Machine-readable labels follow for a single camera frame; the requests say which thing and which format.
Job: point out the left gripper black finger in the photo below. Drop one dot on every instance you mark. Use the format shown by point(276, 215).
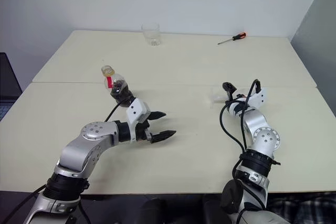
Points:
point(164, 136)
point(157, 115)

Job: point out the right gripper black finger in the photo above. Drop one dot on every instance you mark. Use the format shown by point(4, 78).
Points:
point(229, 89)

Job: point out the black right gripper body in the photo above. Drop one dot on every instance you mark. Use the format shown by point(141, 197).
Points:
point(236, 98)

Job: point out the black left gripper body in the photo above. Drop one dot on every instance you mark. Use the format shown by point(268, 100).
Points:
point(144, 132)

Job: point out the small dark liquid bottle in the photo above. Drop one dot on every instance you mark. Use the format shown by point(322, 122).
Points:
point(120, 90)

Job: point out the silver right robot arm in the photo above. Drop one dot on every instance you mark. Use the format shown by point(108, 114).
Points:
point(265, 140)

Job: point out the orange and black screwdriver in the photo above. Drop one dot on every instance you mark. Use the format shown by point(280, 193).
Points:
point(239, 36)

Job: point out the clear glass tumbler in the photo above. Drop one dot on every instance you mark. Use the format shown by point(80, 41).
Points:
point(151, 33)

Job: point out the grey partition panel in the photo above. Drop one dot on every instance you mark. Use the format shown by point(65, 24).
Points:
point(323, 51)

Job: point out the dark plaid cloth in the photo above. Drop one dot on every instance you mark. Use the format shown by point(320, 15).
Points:
point(302, 208)

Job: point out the dark laptop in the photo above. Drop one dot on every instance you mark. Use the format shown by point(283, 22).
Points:
point(8, 85)

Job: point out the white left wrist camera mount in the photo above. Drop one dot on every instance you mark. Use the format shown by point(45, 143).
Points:
point(135, 115)

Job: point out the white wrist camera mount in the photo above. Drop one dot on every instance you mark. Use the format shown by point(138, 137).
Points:
point(135, 115)
point(258, 96)

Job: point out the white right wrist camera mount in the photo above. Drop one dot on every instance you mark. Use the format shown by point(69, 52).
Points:
point(258, 96)

